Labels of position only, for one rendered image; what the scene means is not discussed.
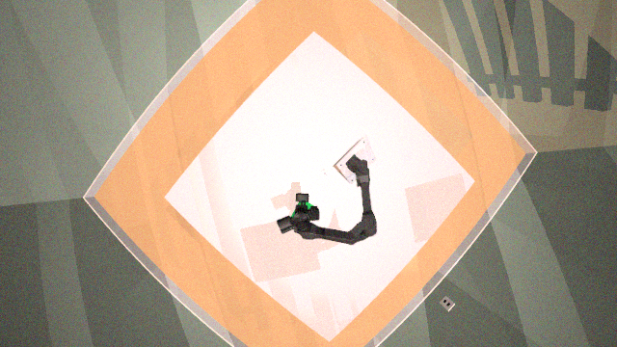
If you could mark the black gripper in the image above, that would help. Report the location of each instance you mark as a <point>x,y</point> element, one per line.
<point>302,198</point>

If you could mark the green circuit board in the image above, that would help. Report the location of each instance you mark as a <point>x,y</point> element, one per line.
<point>308,204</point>

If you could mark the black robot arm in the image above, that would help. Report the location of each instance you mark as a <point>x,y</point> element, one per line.
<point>367,227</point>

